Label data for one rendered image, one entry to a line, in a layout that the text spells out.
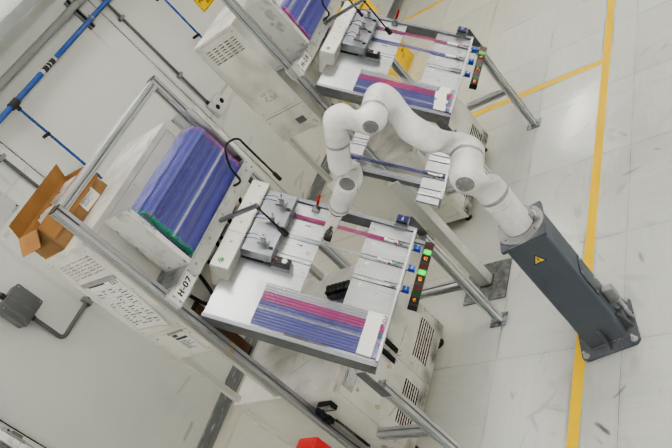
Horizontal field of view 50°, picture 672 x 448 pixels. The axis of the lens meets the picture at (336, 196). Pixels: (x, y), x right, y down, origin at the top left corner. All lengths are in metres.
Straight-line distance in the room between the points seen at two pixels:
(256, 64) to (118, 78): 1.33
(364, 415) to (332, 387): 0.21
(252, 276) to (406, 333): 0.87
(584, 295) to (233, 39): 2.09
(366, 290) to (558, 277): 0.75
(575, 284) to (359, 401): 1.01
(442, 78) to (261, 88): 0.97
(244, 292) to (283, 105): 1.34
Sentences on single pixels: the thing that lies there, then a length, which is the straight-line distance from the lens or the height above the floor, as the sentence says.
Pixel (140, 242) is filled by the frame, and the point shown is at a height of 1.56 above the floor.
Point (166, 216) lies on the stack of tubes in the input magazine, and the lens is 2.85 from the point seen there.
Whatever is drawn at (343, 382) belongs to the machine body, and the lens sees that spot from 3.11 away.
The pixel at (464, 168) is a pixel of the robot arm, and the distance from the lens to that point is 2.52.
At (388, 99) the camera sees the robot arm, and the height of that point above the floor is 1.43.
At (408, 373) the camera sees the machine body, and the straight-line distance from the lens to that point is 3.45.
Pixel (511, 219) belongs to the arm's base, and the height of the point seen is 0.79.
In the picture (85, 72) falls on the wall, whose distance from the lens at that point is 4.81.
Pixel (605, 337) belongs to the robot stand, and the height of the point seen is 0.06.
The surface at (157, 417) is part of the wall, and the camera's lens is 4.49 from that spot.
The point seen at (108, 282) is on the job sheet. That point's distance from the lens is 3.00.
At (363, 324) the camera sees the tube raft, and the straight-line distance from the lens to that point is 2.87.
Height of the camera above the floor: 2.40
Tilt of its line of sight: 26 degrees down
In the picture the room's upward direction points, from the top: 45 degrees counter-clockwise
